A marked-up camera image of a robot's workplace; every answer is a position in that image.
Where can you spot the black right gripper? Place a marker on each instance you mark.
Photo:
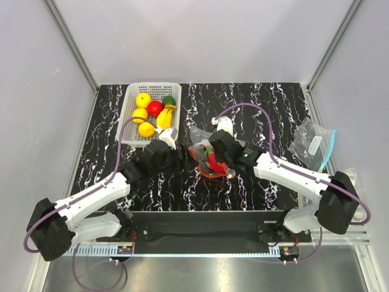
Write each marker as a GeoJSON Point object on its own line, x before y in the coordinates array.
{"type": "Point", "coordinates": [217, 157]}

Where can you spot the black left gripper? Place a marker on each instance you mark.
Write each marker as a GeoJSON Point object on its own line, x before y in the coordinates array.
{"type": "Point", "coordinates": [181, 165]}

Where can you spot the pink dragon fruit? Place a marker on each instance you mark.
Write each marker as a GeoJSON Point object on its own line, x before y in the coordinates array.
{"type": "Point", "coordinates": [211, 162]}

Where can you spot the clear bag with orange zipper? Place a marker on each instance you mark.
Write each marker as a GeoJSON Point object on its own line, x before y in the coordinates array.
{"type": "Point", "coordinates": [200, 140]}

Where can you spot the white plastic perforated basket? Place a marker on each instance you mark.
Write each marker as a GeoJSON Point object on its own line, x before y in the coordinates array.
{"type": "Point", "coordinates": [157, 91]}

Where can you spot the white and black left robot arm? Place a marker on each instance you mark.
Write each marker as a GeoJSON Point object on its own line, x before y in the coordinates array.
{"type": "Point", "coordinates": [56, 226]}

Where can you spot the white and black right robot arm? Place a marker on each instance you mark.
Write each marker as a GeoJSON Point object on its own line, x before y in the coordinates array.
{"type": "Point", "coordinates": [334, 198]}

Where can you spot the yellow orange fruit top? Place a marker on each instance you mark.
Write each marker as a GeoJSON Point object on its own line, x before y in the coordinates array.
{"type": "Point", "coordinates": [143, 99]}

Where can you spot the clear bag with blue zipper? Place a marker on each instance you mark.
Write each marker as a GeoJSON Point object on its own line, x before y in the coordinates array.
{"type": "Point", "coordinates": [312, 144]}

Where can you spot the small yellow fruit middle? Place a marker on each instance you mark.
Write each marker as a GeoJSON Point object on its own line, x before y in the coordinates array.
{"type": "Point", "coordinates": [146, 129]}

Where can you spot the yellow banana bunch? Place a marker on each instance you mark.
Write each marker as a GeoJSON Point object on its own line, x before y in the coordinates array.
{"type": "Point", "coordinates": [164, 119]}

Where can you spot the yellow lemon fruit lower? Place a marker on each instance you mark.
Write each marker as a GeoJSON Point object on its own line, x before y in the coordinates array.
{"type": "Point", "coordinates": [139, 115]}

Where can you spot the red apple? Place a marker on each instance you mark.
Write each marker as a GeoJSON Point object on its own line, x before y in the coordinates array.
{"type": "Point", "coordinates": [154, 108]}

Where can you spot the green avocado fruit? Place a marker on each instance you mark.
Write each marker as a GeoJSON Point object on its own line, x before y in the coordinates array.
{"type": "Point", "coordinates": [168, 100]}

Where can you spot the black marble pattern mat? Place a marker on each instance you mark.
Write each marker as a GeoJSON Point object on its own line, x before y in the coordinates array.
{"type": "Point", "coordinates": [258, 111]}

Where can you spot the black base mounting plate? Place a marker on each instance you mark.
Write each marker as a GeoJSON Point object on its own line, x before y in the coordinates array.
{"type": "Point", "coordinates": [206, 232]}

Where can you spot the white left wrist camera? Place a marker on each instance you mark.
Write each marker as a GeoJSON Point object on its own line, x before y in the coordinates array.
{"type": "Point", "coordinates": [169, 136]}

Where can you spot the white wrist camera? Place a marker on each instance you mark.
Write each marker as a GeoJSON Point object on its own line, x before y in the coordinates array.
{"type": "Point", "coordinates": [223, 125]}
{"type": "Point", "coordinates": [169, 136]}

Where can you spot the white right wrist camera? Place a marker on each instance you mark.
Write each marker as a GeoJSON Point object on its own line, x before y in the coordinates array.
{"type": "Point", "coordinates": [223, 125]}

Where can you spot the white slotted cable duct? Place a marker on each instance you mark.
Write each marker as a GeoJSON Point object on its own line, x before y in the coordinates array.
{"type": "Point", "coordinates": [105, 250]}

